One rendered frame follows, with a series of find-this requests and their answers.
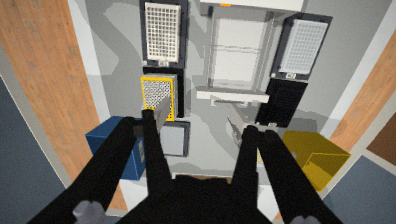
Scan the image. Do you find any blue open-top bin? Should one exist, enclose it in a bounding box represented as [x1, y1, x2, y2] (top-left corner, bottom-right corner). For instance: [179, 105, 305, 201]
[85, 116, 145, 181]

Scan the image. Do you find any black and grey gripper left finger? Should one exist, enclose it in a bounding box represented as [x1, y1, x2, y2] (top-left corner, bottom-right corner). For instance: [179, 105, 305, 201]
[26, 96, 186, 224]

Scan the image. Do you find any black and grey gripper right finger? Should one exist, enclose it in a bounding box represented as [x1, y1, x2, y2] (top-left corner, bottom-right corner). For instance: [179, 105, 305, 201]
[223, 103, 343, 224]

